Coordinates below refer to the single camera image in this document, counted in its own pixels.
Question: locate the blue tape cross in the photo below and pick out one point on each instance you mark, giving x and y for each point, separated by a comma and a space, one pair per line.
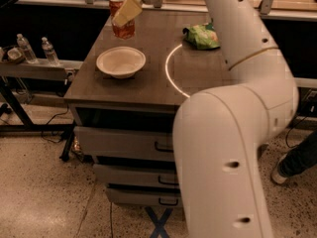
159, 222

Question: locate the person's dark shoe and leg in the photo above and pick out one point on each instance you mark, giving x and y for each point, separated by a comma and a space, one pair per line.
296, 161

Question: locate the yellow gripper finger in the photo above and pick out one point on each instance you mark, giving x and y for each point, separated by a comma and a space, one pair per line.
129, 10

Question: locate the grey drawer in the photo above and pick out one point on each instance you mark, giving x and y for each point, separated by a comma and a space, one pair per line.
134, 176
140, 145
145, 198

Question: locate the bottom grey drawer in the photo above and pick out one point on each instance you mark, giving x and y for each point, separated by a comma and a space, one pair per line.
145, 198

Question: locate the middle grey drawer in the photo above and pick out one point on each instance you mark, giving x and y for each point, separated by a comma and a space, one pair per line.
134, 176

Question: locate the green chip bag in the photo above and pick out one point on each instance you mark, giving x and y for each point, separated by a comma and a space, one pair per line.
202, 37

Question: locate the grey drawer cabinet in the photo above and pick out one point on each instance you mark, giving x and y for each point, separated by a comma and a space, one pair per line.
148, 100

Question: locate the grey side table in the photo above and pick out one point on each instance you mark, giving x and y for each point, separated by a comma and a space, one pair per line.
42, 71

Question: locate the top grey drawer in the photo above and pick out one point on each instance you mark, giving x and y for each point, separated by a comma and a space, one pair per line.
140, 145

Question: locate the right clear water bottle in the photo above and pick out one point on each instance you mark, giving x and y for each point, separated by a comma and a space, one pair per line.
49, 52

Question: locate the white paper bowl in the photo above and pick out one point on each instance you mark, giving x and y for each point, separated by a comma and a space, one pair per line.
121, 62

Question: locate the clear water bottle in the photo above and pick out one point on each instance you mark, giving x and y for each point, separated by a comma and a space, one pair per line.
49, 52
26, 48

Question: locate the left clear water bottle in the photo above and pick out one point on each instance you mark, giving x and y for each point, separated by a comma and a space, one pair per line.
26, 48

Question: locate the orange soda can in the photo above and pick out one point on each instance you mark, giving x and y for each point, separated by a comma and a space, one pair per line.
128, 30

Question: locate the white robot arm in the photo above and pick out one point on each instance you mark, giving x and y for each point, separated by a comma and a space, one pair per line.
217, 132

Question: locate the small bowl on side table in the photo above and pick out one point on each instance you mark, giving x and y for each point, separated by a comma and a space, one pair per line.
12, 54

